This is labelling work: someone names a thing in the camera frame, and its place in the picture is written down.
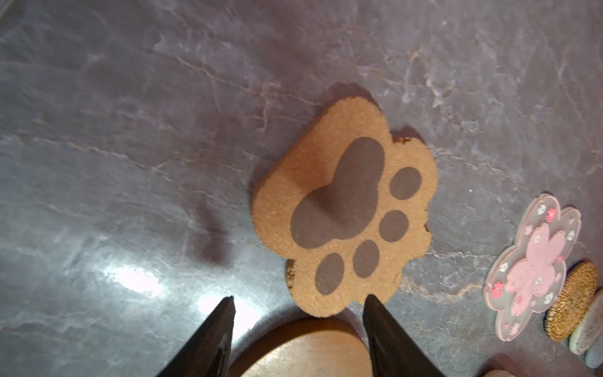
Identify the brown wicker round coaster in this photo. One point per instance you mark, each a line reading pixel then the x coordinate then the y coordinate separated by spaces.
pixel 573 301

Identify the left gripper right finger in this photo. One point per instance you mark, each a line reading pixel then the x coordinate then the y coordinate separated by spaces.
pixel 393 352

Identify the pink flower coaster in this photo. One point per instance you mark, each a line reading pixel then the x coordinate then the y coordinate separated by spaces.
pixel 529 275

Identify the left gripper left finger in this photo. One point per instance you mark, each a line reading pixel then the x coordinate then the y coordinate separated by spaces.
pixel 207 352

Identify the paw print coaster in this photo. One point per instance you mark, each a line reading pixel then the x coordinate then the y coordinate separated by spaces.
pixel 347 207

